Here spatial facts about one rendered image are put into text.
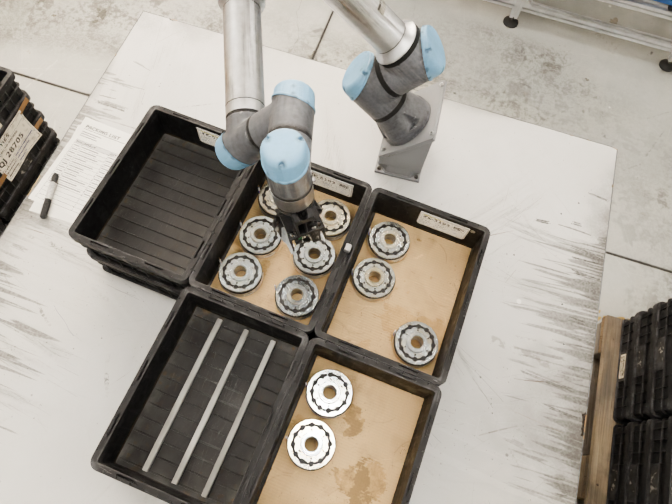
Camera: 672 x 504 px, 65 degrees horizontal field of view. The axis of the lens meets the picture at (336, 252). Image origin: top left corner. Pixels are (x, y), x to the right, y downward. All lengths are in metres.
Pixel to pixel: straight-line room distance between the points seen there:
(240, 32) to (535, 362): 1.06
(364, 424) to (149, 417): 0.47
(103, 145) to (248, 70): 0.76
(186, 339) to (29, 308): 0.46
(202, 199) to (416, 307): 0.61
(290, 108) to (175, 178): 0.61
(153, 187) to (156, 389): 0.51
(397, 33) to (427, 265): 0.55
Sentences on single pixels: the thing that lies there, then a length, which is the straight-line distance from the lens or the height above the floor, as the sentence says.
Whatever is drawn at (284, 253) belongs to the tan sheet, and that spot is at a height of 0.83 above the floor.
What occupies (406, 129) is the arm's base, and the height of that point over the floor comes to 0.90.
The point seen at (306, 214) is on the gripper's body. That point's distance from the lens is 0.95.
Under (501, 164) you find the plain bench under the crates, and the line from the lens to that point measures 1.70.
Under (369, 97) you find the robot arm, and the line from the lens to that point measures 1.38.
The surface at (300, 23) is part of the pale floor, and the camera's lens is 2.94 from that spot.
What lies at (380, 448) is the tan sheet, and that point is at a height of 0.83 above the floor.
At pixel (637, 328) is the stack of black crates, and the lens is 2.19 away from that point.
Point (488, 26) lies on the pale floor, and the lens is 3.11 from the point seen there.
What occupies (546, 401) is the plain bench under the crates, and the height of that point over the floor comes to 0.70.
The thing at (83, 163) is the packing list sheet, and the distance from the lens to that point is 1.70.
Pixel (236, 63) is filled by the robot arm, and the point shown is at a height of 1.26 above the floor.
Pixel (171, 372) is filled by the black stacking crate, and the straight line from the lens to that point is 1.27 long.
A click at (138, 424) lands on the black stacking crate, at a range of 1.27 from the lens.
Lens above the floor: 2.04
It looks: 67 degrees down
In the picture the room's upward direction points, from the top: 9 degrees clockwise
